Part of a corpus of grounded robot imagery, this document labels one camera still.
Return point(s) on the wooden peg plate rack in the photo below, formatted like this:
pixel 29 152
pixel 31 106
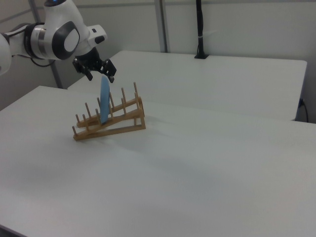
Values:
pixel 111 130

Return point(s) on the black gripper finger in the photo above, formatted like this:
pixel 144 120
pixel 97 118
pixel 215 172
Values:
pixel 111 78
pixel 90 75

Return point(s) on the blue round plate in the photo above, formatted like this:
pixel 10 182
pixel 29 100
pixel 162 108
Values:
pixel 105 103

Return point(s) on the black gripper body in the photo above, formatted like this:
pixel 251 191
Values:
pixel 95 63

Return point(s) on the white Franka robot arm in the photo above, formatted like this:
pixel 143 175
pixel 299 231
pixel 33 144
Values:
pixel 61 24

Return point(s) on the black camera pole white tape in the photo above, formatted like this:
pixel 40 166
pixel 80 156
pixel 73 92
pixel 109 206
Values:
pixel 200 24

